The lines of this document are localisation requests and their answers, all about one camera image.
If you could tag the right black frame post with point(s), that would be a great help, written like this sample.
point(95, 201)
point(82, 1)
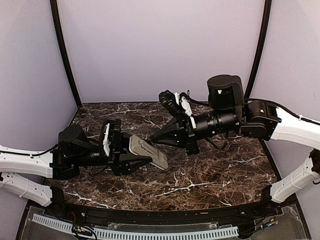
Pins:
point(259, 48)

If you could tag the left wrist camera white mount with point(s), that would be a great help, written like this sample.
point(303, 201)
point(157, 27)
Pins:
point(105, 142)

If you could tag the white slotted cable duct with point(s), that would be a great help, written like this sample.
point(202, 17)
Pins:
point(106, 234)

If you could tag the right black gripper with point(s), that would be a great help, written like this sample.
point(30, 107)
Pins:
point(179, 137)

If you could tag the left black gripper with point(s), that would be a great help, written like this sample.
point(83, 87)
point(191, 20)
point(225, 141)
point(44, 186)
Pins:
point(119, 161)

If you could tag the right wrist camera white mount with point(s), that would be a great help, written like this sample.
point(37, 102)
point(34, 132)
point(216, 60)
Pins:
point(175, 103)

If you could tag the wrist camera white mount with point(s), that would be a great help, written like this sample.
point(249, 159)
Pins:
point(105, 142)
point(175, 103)

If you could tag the white remote control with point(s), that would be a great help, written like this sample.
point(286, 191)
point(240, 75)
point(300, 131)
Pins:
point(140, 147)

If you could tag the left black frame post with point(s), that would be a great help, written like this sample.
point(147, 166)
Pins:
point(63, 51)

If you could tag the black frame post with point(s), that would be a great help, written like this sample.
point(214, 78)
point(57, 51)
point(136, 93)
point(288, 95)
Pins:
point(259, 48)
point(63, 51)

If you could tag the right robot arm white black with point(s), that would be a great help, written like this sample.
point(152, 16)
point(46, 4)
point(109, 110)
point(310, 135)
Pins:
point(254, 118)

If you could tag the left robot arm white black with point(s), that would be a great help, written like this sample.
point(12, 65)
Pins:
point(63, 161)

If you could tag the black front rail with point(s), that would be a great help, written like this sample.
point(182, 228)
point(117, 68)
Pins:
point(239, 214)

